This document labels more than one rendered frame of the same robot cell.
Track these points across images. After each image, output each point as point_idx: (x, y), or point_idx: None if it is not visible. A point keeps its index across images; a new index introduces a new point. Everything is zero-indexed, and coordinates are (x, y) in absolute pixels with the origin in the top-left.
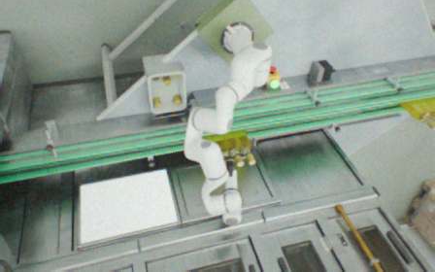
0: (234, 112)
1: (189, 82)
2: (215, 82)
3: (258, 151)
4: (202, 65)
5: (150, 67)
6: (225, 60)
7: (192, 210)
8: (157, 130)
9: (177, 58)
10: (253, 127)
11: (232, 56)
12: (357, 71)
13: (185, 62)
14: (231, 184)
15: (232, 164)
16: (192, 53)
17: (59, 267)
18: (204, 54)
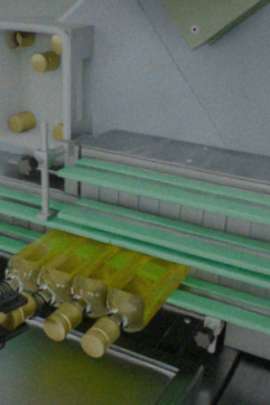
0: (151, 185)
1: (111, 97)
2: (175, 118)
3: (221, 379)
4: (144, 52)
5: (20, 19)
6: (176, 20)
7: None
8: None
9: (86, 14)
10: (232, 293)
11: (198, 10)
12: None
13: (105, 32)
14: None
15: (13, 304)
16: (123, 8)
17: None
18: (152, 18)
